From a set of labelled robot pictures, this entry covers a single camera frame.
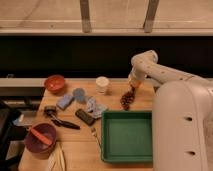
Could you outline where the blue crumpled cloth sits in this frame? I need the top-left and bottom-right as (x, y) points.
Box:
(86, 97), (107, 119)

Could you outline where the yellow corn husk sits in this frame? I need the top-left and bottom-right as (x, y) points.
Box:
(45, 142), (66, 171)

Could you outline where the metal fork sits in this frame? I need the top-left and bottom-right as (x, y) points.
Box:
(91, 127), (101, 149)

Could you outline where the white plastic cup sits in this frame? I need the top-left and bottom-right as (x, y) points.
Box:
(95, 76), (109, 94)

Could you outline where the purple bowl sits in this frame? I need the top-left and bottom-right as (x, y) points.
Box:
(24, 123), (57, 155)

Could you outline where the orange bowl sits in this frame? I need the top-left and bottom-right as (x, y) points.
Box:
(44, 75), (65, 93)

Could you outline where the orange spatula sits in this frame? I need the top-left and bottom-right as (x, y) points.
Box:
(30, 128), (52, 146)

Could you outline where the black chair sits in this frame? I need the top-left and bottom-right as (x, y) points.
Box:
(0, 100), (28, 171)

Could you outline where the black rectangular remote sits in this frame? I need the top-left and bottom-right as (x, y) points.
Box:
(75, 109), (95, 126)

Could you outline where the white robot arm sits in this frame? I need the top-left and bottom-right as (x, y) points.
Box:
(129, 50), (213, 171)

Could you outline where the green plastic tray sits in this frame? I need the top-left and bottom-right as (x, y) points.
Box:
(101, 111), (153, 163)

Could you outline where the blue sponge block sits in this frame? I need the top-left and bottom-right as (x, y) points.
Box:
(56, 94), (74, 110)

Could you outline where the bunch of red grapes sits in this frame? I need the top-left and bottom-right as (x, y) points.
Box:
(120, 88), (135, 110)

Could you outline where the blue round sponge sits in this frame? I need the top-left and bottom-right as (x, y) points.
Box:
(73, 88), (86, 103)

